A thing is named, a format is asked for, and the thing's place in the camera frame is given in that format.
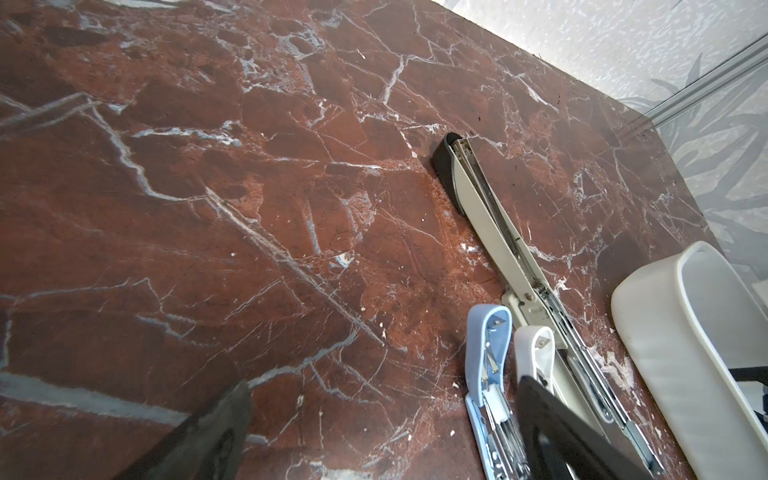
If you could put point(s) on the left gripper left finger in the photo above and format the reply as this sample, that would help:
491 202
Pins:
207 445

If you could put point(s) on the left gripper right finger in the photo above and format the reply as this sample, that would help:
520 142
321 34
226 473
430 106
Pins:
557 441

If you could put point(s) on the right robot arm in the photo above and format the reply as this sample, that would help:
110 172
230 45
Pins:
752 383

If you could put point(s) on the white plastic tray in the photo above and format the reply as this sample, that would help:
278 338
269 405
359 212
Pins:
694 331

